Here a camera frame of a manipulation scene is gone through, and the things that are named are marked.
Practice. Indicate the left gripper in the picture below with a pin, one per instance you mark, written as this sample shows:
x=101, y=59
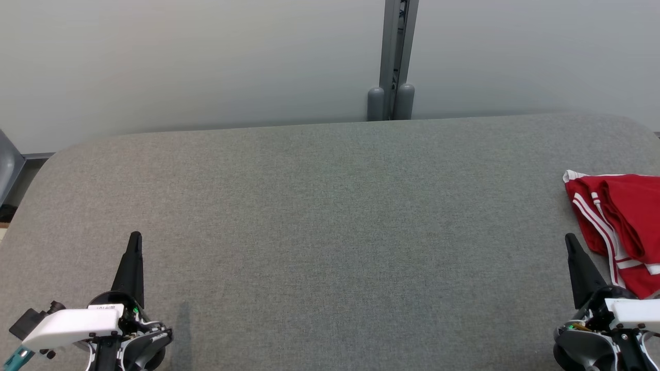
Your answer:
x=72, y=324

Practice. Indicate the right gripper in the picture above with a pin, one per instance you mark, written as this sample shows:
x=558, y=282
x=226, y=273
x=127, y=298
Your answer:
x=634, y=314

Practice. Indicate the red shirt with white sleeves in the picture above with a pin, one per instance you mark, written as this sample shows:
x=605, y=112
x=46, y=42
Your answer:
x=634, y=216

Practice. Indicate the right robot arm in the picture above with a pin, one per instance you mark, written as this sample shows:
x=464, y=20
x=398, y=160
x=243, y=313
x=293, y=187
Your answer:
x=582, y=348

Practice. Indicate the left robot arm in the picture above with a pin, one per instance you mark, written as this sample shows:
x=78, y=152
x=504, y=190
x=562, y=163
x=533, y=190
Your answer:
x=147, y=348

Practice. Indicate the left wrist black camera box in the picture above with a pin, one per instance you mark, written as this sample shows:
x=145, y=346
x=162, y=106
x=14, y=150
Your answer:
x=31, y=319

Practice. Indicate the left teal camera connector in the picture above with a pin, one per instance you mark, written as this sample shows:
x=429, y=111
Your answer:
x=18, y=358

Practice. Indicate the grey partition post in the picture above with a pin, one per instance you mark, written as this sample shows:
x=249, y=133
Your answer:
x=392, y=51

